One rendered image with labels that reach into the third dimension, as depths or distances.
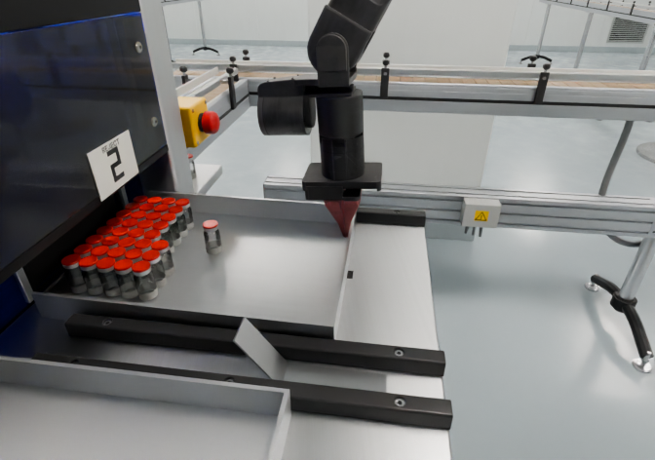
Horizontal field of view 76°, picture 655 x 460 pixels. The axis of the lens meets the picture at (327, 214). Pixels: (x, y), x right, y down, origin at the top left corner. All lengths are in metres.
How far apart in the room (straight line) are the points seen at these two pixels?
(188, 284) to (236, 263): 0.07
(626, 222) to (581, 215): 0.15
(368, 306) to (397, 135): 1.60
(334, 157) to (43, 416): 0.39
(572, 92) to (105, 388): 1.36
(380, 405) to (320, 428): 0.06
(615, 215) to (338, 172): 1.32
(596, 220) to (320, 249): 1.26
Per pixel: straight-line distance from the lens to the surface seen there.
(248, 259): 0.59
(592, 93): 1.50
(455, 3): 1.97
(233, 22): 9.01
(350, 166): 0.53
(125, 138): 0.60
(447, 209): 1.58
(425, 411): 0.41
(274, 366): 0.44
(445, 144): 2.09
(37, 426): 0.48
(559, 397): 1.71
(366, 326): 0.49
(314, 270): 0.56
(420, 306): 0.53
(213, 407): 0.43
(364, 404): 0.40
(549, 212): 1.65
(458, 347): 1.74
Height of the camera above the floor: 1.22
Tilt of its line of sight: 30 degrees down
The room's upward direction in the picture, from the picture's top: straight up
